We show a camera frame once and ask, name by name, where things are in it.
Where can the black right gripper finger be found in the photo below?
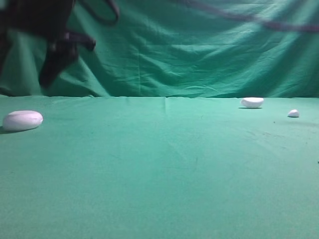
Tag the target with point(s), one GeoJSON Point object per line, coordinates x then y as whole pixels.
{"type": "Point", "coordinates": [58, 57]}

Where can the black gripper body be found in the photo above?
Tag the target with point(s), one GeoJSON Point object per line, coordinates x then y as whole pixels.
{"type": "Point", "coordinates": [43, 18]}

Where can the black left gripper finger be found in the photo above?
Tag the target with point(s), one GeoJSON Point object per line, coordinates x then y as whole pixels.
{"type": "Point", "coordinates": [5, 46]}

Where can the white bluetooth earphone case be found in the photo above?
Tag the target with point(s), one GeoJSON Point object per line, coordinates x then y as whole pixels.
{"type": "Point", "coordinates": [22, 120]}

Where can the white oval earphone case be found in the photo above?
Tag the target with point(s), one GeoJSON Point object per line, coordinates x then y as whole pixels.
{"type": "Point", "coordinates": [252, 102]}

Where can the green backdrop cloth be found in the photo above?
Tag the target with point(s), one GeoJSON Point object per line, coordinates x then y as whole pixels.
{"type": "Point", "coordinates": [182, 48]}

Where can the green table cloth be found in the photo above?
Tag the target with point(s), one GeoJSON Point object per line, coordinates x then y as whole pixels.
{"type": "Point", "coordinates": [160, 168]}

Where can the small white earbud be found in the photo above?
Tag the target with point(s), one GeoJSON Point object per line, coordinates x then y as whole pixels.
{"type": "Point", "coordinates": [294, 113]}

